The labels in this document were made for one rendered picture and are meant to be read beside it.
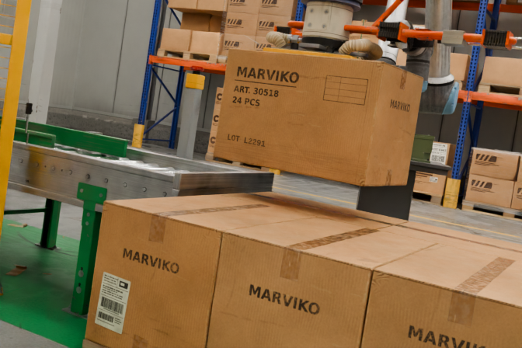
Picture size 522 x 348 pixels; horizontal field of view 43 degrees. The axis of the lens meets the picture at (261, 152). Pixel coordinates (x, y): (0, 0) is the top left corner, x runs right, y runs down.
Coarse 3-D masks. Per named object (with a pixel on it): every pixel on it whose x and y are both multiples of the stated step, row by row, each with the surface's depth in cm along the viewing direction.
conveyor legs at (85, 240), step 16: (32, 208) 337; (48, 208) 344; (48, 224) 351; (96, 224) 249; (48, 240) 346; (80, 240) 251; (96, 240) 251; (80, 256) 251; (80, 272) 250; (80, 288) 250; (80, 304) 250
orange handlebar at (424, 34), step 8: (288, 24) 247; (296, 24) 245; (296, 32) 277; (352, 32) 239; (360, 32) 237; (368, 32) 232; (376, 32) 231; (408, 32) 225; (416, 32) 223; (424, 32) 222; (432, 32) 221; (440, 32) 220; (432, 40) 226; (472, 40) 218; (480, 40) 214; (512, 40) 209
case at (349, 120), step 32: (256, 64) 234; (288, 64) 227; (320, 64) 221; (352, 64) 215; (384, 64) 210; (224, 96) 241; (256, 96) 234; (288, 96) 227; (320, 96) 221; (352, 96) 215; (384, 96) 214; (416, 96) 240; (224, 128) 240; (256, 128) 233; (288, 128) 227; (320, 128) 220; (352, 128) 214; (384, 128) 218; (256, 160) 233; (288, 160) 226; (320, 160) 220; (352, 160) 214; (384, 160) 222
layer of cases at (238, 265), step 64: (256, 192) 264; (128, 256) 182; (192, 256) 172; (256, 256) 163; (320, 256) 155; (384, 256) 166; (448, 256) 180; (512, 256) 197; (128, 320) 182; (192, 320) 172; (256, 320) 163; (320, 320) 155; (384, 320) 147; (448, 320) 141; (512, 320) 135
